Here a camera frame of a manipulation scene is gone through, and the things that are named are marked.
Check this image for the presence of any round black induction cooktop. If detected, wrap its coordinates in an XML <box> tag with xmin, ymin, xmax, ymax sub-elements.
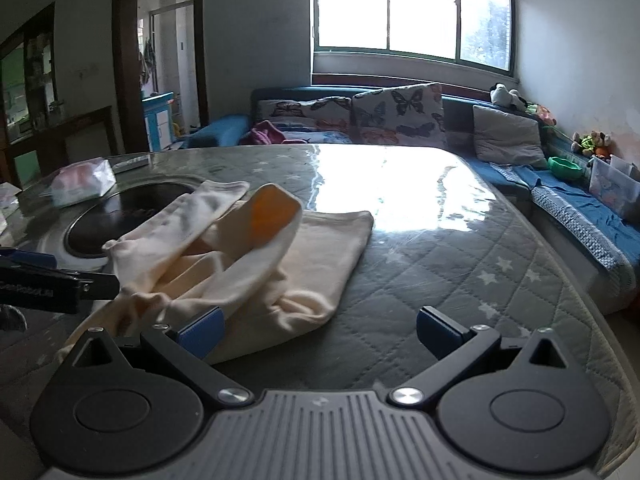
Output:
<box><xmin>62</xmin><ymin>182</ymin><xmax>198</xmax><ymax>261</ymax></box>

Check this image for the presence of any pink and white tissue pack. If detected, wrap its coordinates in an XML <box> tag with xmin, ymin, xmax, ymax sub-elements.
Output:
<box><xmin>50</xmin><ymin>157</ymin><xmax>117</xmax><ymax>208</ymax></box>

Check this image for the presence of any green bowl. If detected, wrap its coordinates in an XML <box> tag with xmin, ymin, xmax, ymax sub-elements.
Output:
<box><xmin>547</xmin><ymin>156</ymin><xmax>583</xmax><ymax>181</ymax></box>

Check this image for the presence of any brown and green plush toy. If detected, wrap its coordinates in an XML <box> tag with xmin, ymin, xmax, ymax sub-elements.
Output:
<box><xmin>570</xmin><ymin>131</ymin><xmax>613</xmax><ymax>161</ymax></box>

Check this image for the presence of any pink and green plush toy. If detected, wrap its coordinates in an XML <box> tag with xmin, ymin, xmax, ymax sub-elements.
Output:
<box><xmin>527</xmin><ymin>104</ymin><xmax>557</xmax><ymax>126</ymax></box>

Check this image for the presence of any pink cloth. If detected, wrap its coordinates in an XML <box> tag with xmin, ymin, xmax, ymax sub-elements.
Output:
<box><xmin>240</xmin><ymin>121</ymin><xmax>306</xmax><ymax>146</ymax></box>

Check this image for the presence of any blue and white cabinet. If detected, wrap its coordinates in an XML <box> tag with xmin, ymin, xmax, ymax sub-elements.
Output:
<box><xmin>141</xmin><ymin>92</ymin><xmax>176</xmax><ymax>152</ymax></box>

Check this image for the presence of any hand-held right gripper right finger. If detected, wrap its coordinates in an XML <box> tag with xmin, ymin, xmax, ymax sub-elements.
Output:
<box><xmin>387</xmin><ymin>306</ymin><xmax>583</xmax><ymax>407</ymax></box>

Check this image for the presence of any butterfly print cushion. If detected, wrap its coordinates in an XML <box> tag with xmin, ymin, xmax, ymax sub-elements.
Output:
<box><xmin>351</xmin><ymin>82</ymin><xmax>447</xmax><ymax>150</ymax></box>
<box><xmin>257</xmin><ymin>96</ymin><xmax>353</xmax><ymax>133</ymax></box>

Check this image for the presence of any hanging towel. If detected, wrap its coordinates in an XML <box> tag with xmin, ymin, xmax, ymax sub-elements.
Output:
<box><xmin>140</xmin><ymin>40</ymin><xmax>156</xmax><ymax>96</ymax></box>

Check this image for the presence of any window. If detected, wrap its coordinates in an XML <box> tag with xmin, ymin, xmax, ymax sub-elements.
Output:
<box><xmin>310</xmin><ymin>0</ymin><xmax>516</xmax><ymax>78</ymax></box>

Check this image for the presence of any dark wooden display cabinet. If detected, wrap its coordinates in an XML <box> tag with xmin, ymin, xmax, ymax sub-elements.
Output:
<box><xmin>0</xmin><ymin>2</ymin><xmax>58</xmax><ymax>186</ymax></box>

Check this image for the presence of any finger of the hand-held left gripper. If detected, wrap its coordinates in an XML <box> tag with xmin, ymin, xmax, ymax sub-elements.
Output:
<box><xmin>76</xmin><ymin>272</ymin><xmax>121</xmax><ymax>302</ymax></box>

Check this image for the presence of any dark wooden door frame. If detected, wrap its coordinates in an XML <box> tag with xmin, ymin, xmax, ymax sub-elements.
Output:
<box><xmin>112</xmin><ymin>0</ymin><xmax>208</xmax><ymax>153</ymax></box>

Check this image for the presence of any blue sofa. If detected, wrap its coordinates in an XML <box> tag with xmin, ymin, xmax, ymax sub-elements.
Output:
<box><xmin>185</xmin><ymin>82</ymin><xmax>640</xmax><ymax>311</ymax></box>

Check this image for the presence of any grey cushion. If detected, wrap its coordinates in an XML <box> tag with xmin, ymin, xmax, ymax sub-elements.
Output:
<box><xmin>472</xmin><ymin>105</ymin><xmax>548</xmax><ymax>170</ymax></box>

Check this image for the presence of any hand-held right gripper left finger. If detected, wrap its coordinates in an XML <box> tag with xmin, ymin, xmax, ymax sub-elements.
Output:
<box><xmin>60</xmin><ymin>307</ymin><xmax>253</xmax><ymax>408</ymax></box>

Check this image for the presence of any cream knit garment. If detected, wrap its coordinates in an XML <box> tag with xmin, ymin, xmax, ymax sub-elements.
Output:
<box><xmin>55</xmin><ymin>182</ymin><xmax>375</xmax><ymax>366</ymax></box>

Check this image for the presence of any clear plastic storage box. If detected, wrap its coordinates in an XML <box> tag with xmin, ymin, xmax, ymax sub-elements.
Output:
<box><xmin>589</xmin><ymin>155</ymin><xmax>640</xmax><ymax>218</ymax></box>

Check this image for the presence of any panda plush toy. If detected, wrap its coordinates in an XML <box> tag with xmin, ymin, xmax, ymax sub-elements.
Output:
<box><xmin>489</xmin><ymin>82</ymin><xmax>528</xmax><ymax>111</ymax></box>

